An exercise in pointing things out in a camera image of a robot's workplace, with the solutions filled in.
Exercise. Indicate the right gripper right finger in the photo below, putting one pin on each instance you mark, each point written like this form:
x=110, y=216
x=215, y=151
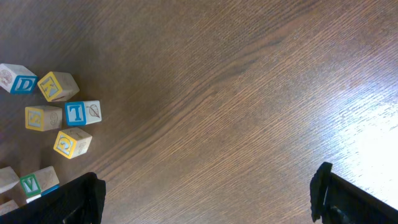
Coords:
x=335, y=200

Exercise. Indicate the blue P block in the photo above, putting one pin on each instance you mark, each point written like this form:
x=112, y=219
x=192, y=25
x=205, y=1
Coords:
x=30, y=199

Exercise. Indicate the yellow G block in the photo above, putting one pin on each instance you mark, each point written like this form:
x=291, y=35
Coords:
x=72, y=142

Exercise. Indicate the yellow C block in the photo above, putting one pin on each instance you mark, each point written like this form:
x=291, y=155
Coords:
x=8, y=207

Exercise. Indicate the blue D block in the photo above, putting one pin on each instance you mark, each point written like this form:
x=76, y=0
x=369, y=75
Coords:
x=17, y=79

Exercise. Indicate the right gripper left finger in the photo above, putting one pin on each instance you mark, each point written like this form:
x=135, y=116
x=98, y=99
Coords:
x=79, y=201

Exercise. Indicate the yellow S block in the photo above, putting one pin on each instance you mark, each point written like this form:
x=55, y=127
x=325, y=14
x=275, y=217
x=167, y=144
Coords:
x=43, y=118

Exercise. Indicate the yellow K block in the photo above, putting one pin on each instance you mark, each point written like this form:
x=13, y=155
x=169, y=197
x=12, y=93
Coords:
x=58, y=86

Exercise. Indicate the green V block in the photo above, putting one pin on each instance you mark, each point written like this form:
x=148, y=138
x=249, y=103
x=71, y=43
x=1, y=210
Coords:
x=39, y=181

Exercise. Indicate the blue T block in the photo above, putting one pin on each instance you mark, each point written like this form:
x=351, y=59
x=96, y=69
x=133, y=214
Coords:
x=82, y=113

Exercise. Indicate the plain wooden block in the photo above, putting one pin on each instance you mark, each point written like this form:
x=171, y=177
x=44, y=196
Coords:
x=8, y=179

